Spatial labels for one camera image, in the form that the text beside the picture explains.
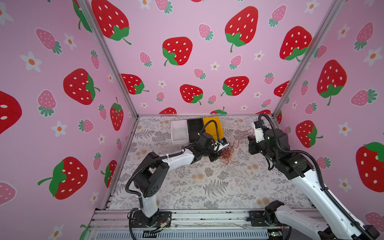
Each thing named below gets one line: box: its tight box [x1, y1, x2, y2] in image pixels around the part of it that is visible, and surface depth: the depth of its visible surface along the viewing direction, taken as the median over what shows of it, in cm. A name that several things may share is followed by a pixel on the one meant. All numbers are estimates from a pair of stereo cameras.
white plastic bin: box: [170, 119, 190, 145], surface depth 109 cm
